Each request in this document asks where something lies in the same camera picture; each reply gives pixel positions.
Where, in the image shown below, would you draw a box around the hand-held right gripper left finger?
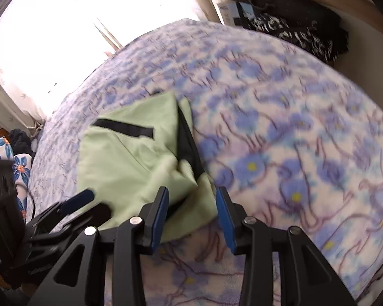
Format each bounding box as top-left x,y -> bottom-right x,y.
27,186 -> 170,306

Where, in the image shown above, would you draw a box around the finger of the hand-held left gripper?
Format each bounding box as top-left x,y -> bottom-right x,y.
27,203 -> 113,246
35,189 -> 95,227

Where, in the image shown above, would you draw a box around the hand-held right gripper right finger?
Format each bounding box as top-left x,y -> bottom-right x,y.
216,186 -> 360,306

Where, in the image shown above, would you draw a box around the green and black hooded jacket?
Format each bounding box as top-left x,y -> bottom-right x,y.
77,91 -> 219,243

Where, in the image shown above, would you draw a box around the dark clothes pile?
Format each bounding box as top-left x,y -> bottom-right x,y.
8,128 -> 34,157

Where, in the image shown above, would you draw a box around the white blue-flower pillows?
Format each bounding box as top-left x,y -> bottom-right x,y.
0,135 -> 32,220

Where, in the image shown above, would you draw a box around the purple cat-print blanket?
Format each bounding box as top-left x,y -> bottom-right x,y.
29,18 -> 383,306

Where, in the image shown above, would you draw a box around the white leaf-print curtain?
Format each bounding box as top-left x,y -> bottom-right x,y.
0,0 -> 211,125

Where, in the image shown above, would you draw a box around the black white-patterned garment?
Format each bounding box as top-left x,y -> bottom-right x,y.
249,13 -> 339,64

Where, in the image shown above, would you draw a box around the white cardboard box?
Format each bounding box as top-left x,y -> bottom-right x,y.
219,2 -> 240,26

